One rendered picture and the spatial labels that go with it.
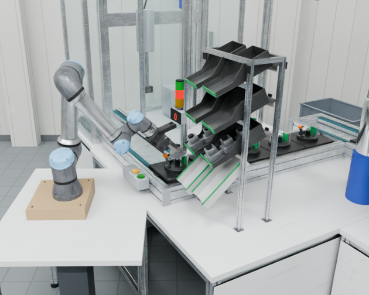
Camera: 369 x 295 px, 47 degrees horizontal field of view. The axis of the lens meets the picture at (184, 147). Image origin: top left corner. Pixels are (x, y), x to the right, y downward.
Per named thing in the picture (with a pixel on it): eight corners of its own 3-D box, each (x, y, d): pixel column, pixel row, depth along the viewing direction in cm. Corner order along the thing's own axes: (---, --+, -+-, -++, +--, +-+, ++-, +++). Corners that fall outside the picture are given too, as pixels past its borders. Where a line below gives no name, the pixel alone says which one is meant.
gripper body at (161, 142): (157, 148, 230) (142, 136, 223) (167, 136, 231) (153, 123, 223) (164, 153, 224) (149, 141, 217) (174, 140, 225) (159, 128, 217)
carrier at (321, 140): (306, 150, 269) (309, 131, 264) (280, 137, 288) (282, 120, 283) (333, 143, 280) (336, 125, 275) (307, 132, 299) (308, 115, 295)
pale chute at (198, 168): (191, 195, 205) (184, 190, 203) (181, 183, 216) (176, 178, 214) (230, 152, 204) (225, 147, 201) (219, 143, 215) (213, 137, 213)
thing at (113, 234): (-27, 267, 178) (-28, 261, 177) (36, 172, 261) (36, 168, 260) (142, 266, 180) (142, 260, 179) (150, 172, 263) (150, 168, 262)
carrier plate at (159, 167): (168, 185, 223) (168, 181, 222) (148, 167, 242) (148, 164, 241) (207, 175, 234) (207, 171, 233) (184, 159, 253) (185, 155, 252)
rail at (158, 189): (162, 206, 219) (162, 188, 215) (102, 148, 290) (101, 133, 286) (171, 204, 222) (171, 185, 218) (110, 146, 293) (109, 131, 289)
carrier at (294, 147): (277, 157, 257) (279, 138, 253) (252, 144, 277) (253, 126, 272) (306, 150, 269) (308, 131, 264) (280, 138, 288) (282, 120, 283)
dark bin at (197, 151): (195, 157, 198) (189, 144, 195) (185, 146, 210) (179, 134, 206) (245, 127, 202) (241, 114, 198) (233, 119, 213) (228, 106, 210)
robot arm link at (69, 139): (53, 168, 217) (53, 64, 193) (60, 155, 230) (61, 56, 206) (77, 171, 218) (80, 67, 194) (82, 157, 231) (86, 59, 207)
